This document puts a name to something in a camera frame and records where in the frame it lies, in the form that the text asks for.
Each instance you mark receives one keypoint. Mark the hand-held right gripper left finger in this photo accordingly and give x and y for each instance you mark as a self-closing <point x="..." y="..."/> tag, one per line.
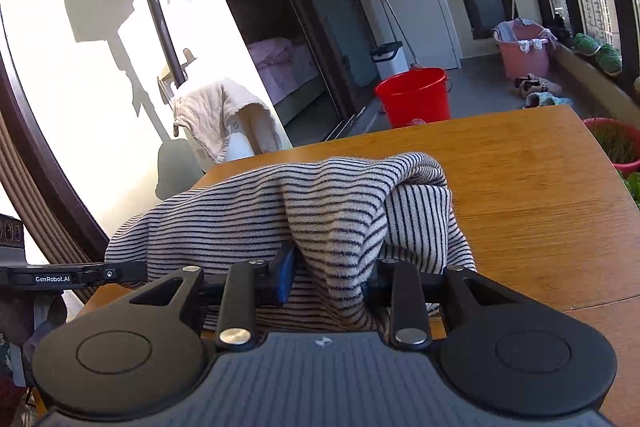
<point x="284" y="274"/>

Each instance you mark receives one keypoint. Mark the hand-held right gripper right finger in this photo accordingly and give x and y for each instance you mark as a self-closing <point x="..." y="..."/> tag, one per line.
<point x="407" y="302"/>

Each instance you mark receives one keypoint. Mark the striped shirt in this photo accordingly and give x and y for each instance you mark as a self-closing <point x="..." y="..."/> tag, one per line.
<point x="340" y="207"/>

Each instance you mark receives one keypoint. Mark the beige towel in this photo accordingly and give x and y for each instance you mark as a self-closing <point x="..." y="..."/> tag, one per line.
<point x="215" y="112"/>

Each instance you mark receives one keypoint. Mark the red bucket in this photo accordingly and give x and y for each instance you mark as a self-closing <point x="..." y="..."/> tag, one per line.
<point x="415" y="99"/>

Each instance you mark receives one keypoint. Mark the bed with pink cover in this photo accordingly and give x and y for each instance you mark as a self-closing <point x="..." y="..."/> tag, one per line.
<point x="280" y="62"/>

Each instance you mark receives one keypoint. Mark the white trash bin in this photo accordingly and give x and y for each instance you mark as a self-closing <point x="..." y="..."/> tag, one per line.
<point x="390" y="62"/>

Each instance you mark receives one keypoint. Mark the teal slippers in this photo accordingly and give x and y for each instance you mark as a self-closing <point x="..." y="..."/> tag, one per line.
<point x="547" y="100"/>

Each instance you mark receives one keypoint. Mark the brown slippers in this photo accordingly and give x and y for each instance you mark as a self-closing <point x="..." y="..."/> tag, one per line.
<point x="537" y="87"/>

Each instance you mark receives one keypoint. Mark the green lettuce plant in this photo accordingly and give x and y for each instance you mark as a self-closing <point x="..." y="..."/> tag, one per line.
<point x="632" y="188"/>

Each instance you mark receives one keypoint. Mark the red pot with grass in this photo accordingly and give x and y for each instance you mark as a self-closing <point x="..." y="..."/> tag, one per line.
<point x="627" y="168"/>

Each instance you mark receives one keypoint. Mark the pink plastic tub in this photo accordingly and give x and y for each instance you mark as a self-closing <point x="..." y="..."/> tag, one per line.
<point x="525" y="64"/>

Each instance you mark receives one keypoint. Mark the mop with thin pole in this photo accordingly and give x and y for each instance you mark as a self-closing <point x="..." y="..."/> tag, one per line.
<point x="395" y="19"/>

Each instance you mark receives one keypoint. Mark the grey and white laundry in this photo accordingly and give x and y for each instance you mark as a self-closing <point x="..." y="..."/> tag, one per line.
<point x="530" y="44"/>

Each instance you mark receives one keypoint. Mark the black shoe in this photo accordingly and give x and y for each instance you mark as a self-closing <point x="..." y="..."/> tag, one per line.
<point x="562" y="32"/>

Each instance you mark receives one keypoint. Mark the green shoe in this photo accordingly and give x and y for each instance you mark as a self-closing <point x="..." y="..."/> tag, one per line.
<point x="609" y="58"/>
<point x="586" y="44"/>

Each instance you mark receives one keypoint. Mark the white wall bracket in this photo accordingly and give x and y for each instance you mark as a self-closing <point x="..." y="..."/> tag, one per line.
<point x="167" y="83"/>

